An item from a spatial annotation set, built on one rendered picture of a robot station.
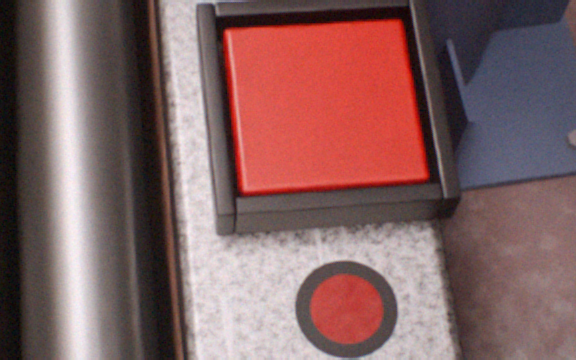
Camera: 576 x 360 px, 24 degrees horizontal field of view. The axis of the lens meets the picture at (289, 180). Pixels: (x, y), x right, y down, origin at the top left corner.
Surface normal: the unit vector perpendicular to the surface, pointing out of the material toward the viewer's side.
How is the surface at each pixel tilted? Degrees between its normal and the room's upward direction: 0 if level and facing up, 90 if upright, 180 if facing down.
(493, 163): 0
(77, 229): 5
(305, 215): 90
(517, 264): 0
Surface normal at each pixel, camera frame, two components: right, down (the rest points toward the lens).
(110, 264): 0.45, -0.42
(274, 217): 0.11, 0.90
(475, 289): 0.07, -0.43
